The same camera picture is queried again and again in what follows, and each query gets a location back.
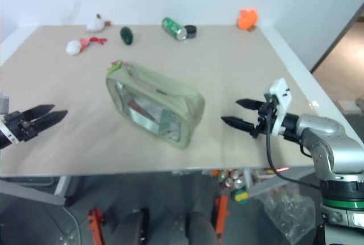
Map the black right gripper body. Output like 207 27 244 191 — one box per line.
250 99 279 139

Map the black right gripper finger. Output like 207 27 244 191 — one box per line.
235 98 262 111
221 116 254 135

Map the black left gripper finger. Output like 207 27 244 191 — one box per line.
30 110 69 133
22 103 56 121

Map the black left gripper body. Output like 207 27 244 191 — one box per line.
2 110 39 143

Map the clear green zipper pouch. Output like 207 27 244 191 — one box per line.
105 59 206 151

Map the cluster of drink cans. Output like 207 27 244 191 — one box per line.
212 169 246 191

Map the green yellow round container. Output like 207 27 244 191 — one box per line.
230 188 250 205

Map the white ball with red ribbon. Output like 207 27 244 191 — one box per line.
65 36 108 56

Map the orange plush toy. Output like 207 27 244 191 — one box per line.
237 9 259 32

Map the black round lid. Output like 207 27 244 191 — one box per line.
183 24 198 40

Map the clear plastic bag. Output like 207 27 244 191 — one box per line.
254 184 322 243

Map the orange black stand leg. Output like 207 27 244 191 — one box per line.
213 195 230 245
86 207 106 245

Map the white plush duck toy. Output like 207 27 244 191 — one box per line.
85 14 113 34

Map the green soda can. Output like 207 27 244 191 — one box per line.
161 16 188 42

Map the dark rounded robot foot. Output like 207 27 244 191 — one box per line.
112 207 150 245
184 210 218 245

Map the dark green toy cucumber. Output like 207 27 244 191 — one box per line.
119 26 134 46

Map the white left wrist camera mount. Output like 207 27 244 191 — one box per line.
0 93 20 146

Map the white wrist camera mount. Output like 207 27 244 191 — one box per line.
0 93 20 146
263 78 293 137

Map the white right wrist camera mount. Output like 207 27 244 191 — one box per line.
263 78 293 137

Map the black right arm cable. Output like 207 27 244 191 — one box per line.
266 114 322 192

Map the grey metal table frame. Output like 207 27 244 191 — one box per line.
0 175 86 206

